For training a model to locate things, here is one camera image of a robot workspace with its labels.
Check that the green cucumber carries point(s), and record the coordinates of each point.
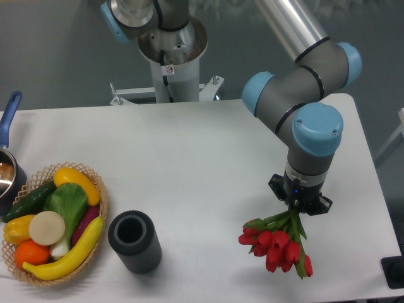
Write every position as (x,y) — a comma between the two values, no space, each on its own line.
(32,203)

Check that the red tulip bouquet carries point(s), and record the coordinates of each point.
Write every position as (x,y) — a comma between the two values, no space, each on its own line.
(278,238)

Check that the white frame at right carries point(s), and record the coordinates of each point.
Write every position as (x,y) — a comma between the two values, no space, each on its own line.
(391,144)

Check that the woven wicker basket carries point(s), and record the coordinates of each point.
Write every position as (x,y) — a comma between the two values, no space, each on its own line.
(39,179)

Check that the orange fruit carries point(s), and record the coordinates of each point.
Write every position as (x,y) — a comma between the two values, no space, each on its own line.
(32,253)

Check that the purple sweet potato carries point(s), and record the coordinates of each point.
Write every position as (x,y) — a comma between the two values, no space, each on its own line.
(89,215)

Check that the yellow banana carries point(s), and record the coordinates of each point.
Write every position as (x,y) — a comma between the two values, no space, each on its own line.
(74,257)

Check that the yellow squash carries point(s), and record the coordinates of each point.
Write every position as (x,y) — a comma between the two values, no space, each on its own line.
(71,175)

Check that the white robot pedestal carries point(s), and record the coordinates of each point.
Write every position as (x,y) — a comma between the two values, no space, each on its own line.
(174,64)

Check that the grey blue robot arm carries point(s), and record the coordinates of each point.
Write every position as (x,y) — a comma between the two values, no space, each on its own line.
(291,106)

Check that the dark grey ribbed vase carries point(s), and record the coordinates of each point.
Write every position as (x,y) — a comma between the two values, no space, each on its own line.
(133,238)

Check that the black device at edge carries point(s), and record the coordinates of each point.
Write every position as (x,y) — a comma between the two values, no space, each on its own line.
(393,271)

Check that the yellow bell pepper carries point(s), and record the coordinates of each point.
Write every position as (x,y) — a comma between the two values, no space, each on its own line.
(16,231)

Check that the blue handled saucepan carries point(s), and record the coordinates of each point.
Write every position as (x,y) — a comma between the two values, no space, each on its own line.
(12,175)

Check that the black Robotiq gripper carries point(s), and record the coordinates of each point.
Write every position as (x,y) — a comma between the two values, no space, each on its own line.
(298,197)

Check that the green bok choy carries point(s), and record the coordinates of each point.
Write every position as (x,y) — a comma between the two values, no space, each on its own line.
(70,201)

